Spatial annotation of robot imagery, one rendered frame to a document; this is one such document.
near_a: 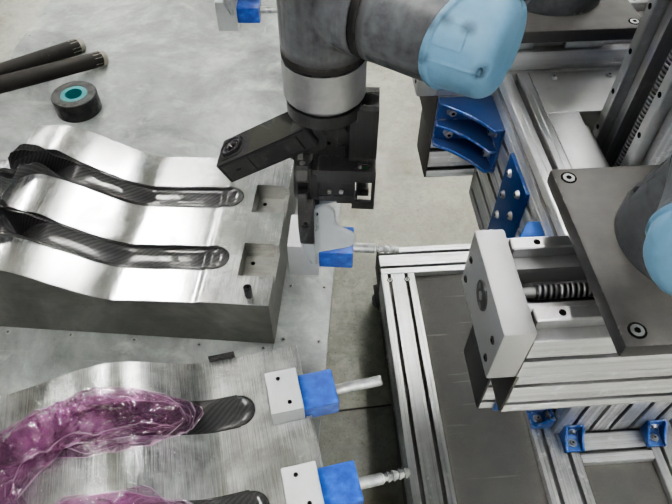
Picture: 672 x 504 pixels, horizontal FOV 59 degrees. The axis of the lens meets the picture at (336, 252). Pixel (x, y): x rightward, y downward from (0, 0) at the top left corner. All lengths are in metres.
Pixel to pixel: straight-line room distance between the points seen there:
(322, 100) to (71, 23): 1.02
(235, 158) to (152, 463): 0.32
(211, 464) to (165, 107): 0.71
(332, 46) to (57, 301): 0.49
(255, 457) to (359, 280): 1.22
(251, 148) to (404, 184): 1.56
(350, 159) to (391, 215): 1.44
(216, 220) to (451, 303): 0.88
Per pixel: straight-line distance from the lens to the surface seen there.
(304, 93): 0.52
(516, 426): 1.44
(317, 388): 0.68
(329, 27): 0.47
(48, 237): 0.83
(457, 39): 0.42
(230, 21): 1.15
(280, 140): 0.58
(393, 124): 2.37
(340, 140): 0.58
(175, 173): 0.90
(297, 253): 0.69
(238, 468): 0.67
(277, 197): 0.86
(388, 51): 0.45
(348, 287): 1.82
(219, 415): 0.70
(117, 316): 0.81
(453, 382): 1.45
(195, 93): 1.19
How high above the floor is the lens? 1.48
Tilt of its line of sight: 51 degrees down
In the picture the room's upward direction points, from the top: straight up
